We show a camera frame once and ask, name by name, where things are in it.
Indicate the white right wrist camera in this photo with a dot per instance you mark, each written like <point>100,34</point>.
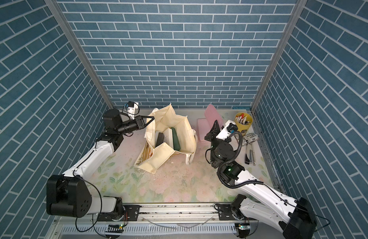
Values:
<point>229,128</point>

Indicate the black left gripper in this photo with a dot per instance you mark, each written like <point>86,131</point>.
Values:
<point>138,121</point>

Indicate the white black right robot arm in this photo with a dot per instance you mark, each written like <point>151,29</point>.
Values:
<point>261,191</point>

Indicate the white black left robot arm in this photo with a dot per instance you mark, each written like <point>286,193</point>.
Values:
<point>67,194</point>

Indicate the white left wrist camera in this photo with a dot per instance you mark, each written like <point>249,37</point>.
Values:
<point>132,108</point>

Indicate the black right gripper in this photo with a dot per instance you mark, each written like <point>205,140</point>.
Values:
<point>213,134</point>

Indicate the silver pen on table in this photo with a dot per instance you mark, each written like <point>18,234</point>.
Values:
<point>252,155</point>

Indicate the black pencil case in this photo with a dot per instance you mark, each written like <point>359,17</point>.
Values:
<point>159,139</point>

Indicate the black clip on table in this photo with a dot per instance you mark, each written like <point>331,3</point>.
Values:
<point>247,159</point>

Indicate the dark green case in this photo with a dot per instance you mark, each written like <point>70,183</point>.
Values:
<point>176,143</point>

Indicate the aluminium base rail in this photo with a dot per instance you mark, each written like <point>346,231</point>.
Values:
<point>158,219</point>

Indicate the floral cream canvas bag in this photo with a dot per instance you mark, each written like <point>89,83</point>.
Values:
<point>151,157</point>

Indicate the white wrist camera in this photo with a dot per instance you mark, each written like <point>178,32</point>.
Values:
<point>132,108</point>
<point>229,128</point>

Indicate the yellow pen cup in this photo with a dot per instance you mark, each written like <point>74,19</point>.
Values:
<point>243,122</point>

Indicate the rounded pink pouch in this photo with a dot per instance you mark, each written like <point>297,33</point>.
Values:
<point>212,115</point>

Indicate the pink pencil case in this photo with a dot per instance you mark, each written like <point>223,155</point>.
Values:
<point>203,129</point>

